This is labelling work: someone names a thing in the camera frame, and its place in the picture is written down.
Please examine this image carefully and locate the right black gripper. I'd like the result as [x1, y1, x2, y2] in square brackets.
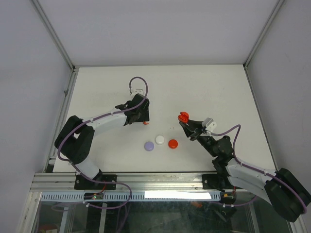
[179, 117, 218, 157]

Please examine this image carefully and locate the red charging case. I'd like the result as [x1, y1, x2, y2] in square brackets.
[178, 112, 189, 124]
[168, 139, 178, 149]

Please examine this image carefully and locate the white charging case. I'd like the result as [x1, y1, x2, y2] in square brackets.
[155, 135, 165, 145]

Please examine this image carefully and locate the purple charging case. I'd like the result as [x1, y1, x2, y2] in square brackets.
[144, 141, 155, 151]

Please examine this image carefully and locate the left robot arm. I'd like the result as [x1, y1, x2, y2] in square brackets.
[54, 94, 150, 189]

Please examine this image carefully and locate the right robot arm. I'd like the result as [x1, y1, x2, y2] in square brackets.
[179, 118, 311, 222]

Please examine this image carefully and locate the small green-lit circuit board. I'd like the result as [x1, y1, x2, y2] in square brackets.
[84, 193, 104, 200]

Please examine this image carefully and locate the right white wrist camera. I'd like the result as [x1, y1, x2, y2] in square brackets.
[201, 117, 217, 135]

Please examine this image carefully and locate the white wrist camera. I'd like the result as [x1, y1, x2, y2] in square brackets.
[130, 87, 144, 96]
[201, 117, 217, 135]

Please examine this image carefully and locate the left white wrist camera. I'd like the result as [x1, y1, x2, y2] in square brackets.
[130, 87, 144, 96]

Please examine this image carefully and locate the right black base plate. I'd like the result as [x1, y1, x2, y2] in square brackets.
[202, 174, 219, 190]

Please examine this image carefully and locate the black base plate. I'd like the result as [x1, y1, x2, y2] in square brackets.
[74, 174, 117, 190]
[202, 174, 219, 190]

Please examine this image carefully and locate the slotted cable duct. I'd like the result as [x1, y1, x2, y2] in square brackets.
[41, 191, 221, 202]

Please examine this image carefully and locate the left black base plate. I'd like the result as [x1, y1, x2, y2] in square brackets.
[74, 174, 117, 190]

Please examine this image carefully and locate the aluminium front rail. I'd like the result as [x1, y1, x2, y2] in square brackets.
[30, 172, 216, 192]

